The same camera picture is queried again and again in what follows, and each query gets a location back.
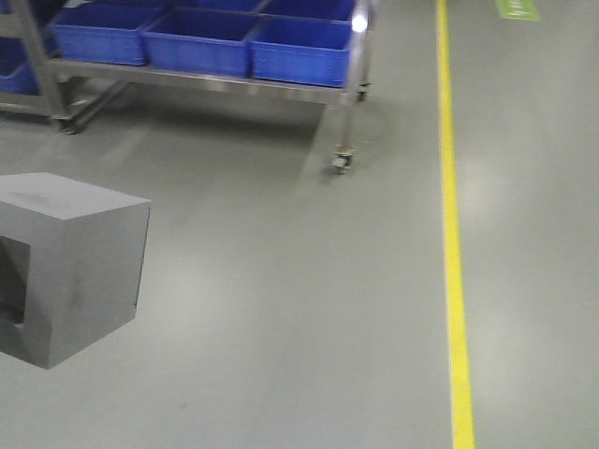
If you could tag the gray cube base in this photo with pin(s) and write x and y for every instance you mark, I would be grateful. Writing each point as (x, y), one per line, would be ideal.
(71, 262)

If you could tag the blue bin on cart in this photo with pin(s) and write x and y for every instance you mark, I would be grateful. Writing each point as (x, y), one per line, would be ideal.
(202, 41)
(104, 33)
(302, 51)

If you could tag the steel cart on wheels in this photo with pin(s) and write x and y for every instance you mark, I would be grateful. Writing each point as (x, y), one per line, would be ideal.
(36, 80)

